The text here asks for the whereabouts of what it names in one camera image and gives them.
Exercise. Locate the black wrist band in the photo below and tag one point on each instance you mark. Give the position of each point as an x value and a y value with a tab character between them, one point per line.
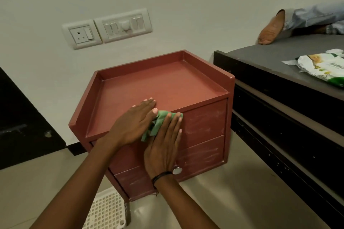
158	176

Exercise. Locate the person's left forearm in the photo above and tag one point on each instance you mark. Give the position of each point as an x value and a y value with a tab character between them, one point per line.
78	186

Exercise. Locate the black baseboard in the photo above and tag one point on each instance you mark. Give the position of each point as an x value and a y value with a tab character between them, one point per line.
76	148

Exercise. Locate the person's left hand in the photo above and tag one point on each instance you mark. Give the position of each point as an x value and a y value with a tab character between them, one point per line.
131	126

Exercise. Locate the black door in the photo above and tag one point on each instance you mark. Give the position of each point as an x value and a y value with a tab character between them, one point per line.
21	135

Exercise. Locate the black bed frame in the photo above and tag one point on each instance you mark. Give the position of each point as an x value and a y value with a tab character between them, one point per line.
282	129

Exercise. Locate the red wooden nightstand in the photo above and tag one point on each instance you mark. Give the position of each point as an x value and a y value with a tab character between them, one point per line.
166	84

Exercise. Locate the white wall socket plate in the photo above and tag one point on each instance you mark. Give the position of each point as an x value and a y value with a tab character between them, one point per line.
82	34

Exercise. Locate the green cleaning cloth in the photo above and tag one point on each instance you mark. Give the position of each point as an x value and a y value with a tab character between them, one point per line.
160	116

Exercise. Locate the silver drawer knob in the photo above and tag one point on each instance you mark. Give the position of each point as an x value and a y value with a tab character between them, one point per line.
178	170

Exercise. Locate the white wall switch plate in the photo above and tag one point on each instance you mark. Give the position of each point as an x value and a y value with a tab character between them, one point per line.
123	25

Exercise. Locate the white green wipes packet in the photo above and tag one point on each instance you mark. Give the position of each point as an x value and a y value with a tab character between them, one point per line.
322	67

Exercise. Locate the person's right forearm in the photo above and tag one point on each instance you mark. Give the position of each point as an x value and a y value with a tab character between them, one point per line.
182	207

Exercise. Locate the white plastic basket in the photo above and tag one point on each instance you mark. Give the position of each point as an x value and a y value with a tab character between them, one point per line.
104	212

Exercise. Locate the person's right hand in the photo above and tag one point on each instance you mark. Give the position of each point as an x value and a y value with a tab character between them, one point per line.
162	153

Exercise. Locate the grey mattress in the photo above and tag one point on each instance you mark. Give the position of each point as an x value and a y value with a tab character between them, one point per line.
268	54

